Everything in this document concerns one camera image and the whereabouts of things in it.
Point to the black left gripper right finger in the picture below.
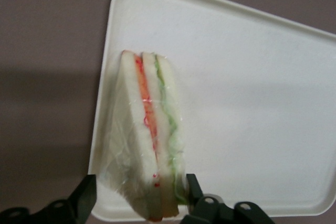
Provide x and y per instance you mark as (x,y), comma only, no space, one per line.
(199,205)

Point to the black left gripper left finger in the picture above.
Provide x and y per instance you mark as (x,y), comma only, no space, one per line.
(84,197)

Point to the plastic-wrapped triangle sandwich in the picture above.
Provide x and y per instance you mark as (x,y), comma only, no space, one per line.
(136,103)

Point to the cream rectangular tray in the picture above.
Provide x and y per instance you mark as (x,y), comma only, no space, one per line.
(236,103)

